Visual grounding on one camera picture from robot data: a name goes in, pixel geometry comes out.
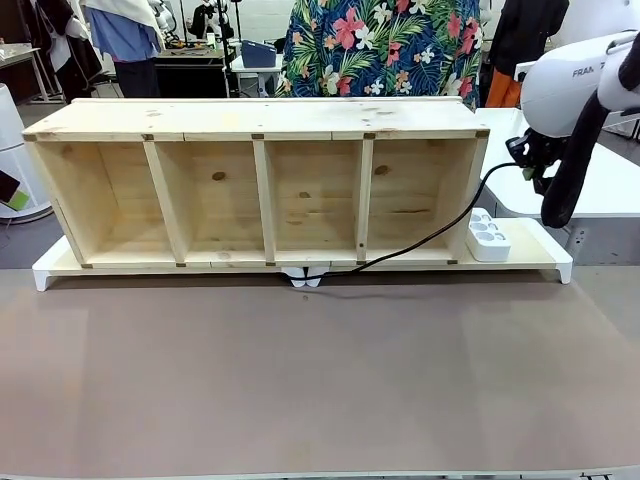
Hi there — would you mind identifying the person in black jacket orange trousers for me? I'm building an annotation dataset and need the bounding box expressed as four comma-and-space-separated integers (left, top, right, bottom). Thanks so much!
485, 0, 571, 109

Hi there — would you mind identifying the person in blue shirt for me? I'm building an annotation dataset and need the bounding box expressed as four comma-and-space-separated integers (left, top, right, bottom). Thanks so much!
81, 0, 164, 100

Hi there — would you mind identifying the white wood-topped desk riser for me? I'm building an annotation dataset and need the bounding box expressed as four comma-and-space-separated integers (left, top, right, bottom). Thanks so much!
31, 234, 307, 294
305, 218, 574, 289

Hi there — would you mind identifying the white round bin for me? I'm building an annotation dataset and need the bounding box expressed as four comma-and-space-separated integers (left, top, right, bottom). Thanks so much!
0, 82, 54, 222

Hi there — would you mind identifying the blue storage box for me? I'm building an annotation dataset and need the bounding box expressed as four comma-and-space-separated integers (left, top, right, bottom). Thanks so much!
239, 38, 284, 71

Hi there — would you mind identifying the black background table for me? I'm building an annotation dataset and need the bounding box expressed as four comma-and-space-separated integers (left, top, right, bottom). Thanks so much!
152, 47, 229, 100

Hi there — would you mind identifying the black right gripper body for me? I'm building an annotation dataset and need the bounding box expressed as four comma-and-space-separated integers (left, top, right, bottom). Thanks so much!
527, 128, 572, 184

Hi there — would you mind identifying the white side table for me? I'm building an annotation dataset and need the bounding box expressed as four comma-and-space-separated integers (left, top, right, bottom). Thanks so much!
467, 106, 640, 222

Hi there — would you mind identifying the person in floral shirt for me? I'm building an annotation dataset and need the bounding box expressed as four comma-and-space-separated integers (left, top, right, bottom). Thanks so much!
273, 0, 485, 112

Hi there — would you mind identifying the light wooden four-compartment shelf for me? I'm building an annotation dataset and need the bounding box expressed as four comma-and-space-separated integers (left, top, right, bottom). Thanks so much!
21, 96, 492, 270

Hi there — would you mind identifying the black power cable with plug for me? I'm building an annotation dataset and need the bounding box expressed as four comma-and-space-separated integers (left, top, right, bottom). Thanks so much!
279, 135, 532, 279

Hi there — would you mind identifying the person in black white clothes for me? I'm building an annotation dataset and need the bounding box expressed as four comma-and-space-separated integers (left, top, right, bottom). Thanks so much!
22, 0, 105, 101

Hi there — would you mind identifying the white power strip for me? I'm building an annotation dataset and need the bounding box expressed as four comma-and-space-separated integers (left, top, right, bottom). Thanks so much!
465, 207, 513, 263

